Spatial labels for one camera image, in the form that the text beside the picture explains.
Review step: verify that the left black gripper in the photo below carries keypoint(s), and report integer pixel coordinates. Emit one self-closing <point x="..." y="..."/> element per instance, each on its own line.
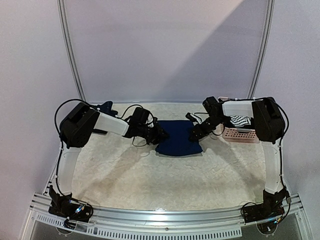
<point x="158" y="134"/>

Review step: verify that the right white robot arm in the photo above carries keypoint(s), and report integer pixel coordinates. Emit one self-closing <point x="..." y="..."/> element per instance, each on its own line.
<point x="269" y="126"/>

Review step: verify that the aluminium frame post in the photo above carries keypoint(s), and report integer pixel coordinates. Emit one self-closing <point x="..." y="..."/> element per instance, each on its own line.
<point x="62" y="11"/>
<point x="263" y="47"/>

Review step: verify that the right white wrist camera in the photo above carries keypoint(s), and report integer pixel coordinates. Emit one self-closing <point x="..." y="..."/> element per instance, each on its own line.
<point x="194" y="118"/>

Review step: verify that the blue garment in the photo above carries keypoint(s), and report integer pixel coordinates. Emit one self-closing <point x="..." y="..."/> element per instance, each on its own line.
<point x="177" y="144"/>

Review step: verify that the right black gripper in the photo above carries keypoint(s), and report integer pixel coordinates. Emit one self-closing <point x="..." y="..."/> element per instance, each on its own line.
<point x="200" y="129"/>

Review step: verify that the black garment in basket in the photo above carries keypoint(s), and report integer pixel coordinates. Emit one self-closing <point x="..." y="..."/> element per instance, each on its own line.
<point x="229" y="125"/>

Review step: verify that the black white striped garment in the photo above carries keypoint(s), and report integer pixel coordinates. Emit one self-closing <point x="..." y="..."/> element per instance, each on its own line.
<point x="240" y="121"/>

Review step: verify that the aluminium front rail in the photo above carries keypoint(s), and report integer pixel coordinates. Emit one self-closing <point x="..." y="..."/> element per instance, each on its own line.
<point x="123" y="224"/>

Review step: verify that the dark blue denim jeans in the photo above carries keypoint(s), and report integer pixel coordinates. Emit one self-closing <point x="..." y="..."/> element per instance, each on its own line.
<point x="106" y="108"/>

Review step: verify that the pink plastic laundry basket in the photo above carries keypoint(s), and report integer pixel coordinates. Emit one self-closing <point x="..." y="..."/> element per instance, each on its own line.
<point x="240" y="136"/>

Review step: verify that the left aluminium frame post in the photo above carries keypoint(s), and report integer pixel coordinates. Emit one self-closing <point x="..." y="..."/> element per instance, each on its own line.
<point x="62" y="11"/>

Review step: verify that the right aluminium frame post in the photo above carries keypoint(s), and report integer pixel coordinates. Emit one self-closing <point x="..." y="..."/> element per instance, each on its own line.
<point x="263" y="47"/>

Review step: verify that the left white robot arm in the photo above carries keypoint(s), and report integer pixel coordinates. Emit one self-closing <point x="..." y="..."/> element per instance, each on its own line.
<point x="77" y="127"/>

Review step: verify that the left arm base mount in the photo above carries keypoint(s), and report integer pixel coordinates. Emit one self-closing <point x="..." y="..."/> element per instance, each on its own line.
<point x="67" y="207"/>

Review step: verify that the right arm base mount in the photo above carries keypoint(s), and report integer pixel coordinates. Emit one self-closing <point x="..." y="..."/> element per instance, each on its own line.
<point x="268" y="214"/>

